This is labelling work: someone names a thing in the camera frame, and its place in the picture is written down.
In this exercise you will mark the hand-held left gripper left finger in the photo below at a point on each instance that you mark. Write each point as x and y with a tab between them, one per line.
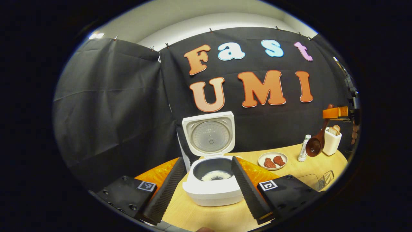
167	190

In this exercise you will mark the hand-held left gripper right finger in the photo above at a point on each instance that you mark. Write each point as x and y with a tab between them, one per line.
248	193

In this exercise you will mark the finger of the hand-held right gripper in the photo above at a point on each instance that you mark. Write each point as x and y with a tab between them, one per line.
334	112

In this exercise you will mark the white rice cooker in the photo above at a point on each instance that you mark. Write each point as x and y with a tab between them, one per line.
209	195

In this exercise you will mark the white rice portion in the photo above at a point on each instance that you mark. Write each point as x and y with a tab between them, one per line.
212	176

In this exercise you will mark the brown wooden spoon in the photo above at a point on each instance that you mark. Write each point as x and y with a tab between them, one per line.
313	146

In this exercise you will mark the clear box of rice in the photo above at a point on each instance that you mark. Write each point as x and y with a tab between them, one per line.
309	182

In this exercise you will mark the toast bread slice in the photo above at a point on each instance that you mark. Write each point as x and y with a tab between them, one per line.
331	130
337	128

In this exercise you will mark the white round plate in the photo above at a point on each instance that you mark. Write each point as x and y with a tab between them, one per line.
261	161

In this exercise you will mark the red meat piece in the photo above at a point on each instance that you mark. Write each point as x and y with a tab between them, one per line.
279	160
269	163

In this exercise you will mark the small white milk bottle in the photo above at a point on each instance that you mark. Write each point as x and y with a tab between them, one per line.
303	153

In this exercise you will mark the black backdrop cloth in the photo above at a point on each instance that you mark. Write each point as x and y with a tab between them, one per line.
112	96

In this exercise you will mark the ceiling light panel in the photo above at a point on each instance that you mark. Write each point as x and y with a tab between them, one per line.
96	35

